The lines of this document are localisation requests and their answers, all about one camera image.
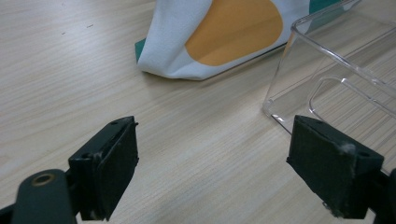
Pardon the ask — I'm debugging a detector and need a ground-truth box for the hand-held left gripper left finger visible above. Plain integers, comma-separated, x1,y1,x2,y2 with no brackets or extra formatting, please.
67,116,140,222

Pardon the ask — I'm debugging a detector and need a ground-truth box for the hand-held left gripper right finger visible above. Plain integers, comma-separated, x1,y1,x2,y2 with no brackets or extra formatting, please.
286,115,385,219

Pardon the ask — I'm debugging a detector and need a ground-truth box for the clear plastic box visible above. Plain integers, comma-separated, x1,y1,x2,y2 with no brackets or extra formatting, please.
262,0,396,175

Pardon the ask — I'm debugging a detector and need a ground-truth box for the white orange green cloth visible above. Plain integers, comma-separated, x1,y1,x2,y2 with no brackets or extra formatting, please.
134,0,344,81

